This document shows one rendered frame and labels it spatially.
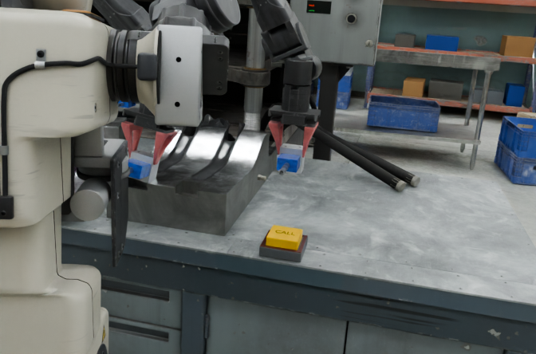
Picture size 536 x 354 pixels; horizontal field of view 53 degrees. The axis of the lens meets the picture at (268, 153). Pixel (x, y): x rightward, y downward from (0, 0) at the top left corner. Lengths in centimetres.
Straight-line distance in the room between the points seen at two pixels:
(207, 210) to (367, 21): 97
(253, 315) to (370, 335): 24
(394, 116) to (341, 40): 298
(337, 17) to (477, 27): 591
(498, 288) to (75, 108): 78
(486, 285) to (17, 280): 76
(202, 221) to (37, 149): 55
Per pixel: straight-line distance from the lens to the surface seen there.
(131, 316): 126
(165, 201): 111
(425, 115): 478
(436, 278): 103
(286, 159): 110
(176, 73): 61
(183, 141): 135
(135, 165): 108
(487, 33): 769
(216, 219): 108
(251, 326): 116
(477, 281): 105
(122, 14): 110
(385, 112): 476
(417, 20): 763
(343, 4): 183
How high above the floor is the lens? 126
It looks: 16 degrees down
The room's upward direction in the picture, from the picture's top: 4 degrees clockwise
